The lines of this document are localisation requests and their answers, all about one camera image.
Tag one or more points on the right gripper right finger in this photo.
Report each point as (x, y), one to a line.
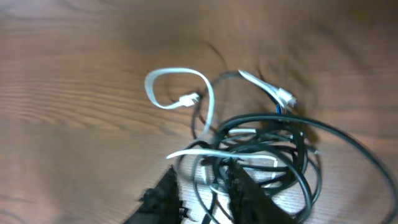
(247, 201)

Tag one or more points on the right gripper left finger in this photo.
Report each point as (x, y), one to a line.
(161, 204)

